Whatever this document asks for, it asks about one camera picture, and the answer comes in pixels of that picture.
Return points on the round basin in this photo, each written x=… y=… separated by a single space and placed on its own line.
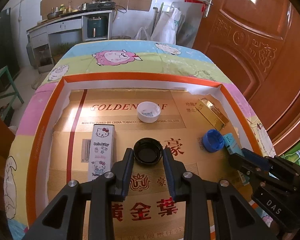
x=121 y=37

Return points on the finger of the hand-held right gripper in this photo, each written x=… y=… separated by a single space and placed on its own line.
x=256 y=158
x=240 y=163

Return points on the cartoon sheep printed tablecloth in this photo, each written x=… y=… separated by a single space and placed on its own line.
x=140 y=55

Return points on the gold rectangular box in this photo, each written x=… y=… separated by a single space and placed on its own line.
x=212 y=113

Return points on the dark tall cabinet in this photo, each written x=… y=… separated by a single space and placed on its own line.
x=0 y=42

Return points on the metal kettle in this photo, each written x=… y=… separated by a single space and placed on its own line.
x=84 y=5

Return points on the metal bowl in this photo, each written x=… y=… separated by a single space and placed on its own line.
x=55 y=15

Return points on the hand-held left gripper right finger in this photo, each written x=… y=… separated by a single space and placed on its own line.
x=168 y=173

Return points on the clear plastic bag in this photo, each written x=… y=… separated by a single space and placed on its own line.
x=142 y=33

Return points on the dark green air fryer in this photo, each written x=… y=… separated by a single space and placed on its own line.
x=97 y=26

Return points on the glossy wooden door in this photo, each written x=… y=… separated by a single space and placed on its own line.
x=252 y=42

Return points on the white kitchen cabinet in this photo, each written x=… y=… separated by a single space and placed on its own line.
x=65 y=30

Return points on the green beer carton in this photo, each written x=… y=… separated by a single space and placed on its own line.
x=298 y=152

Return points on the potted green plants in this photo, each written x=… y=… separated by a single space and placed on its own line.
x=62 y=47

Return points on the green metal rack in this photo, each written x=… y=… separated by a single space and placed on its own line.
x=5 y=87

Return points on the white woven sack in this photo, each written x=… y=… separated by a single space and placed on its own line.
x=167 y=26

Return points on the teal slim box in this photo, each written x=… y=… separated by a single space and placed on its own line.
x=232 y=143

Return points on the red ribbon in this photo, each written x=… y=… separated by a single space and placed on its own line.
x=193 y=1

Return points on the white cartoon cat box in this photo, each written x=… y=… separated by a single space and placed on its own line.
x=102 y=150

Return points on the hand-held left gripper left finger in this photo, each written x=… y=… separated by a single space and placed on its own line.
x=128 y=172

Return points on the black gas stove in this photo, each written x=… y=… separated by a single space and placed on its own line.
x=101 y=4

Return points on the blue bottle cap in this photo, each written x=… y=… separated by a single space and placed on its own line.
x=213 y=141

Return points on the black bottle cap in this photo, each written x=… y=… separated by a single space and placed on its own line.
x=148 y=152

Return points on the white bottle cap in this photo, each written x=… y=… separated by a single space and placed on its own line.
x=149 y=115

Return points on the orange-rimmed cardboard tray box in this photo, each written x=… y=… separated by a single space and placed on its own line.
x=90 y=205

